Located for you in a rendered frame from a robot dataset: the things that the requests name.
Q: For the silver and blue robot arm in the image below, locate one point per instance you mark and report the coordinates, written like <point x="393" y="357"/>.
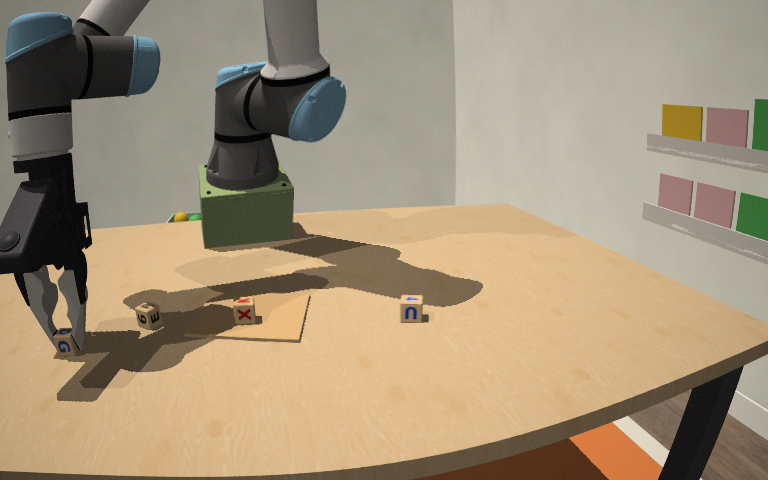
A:
<point x="48" y="65"/>

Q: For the tan square mat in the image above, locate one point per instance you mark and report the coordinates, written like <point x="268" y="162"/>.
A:
<point x="279" y="318"/>

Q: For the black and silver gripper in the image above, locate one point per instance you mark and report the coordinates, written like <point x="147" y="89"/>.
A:
<point x="59" y="244"/>

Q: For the tan letter block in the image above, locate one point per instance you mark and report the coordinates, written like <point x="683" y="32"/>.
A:
<point x="411" y="308"/>
<point x="64" y="342"/>
<point x="244" y="310"/>
<point x="148" y="315"/>

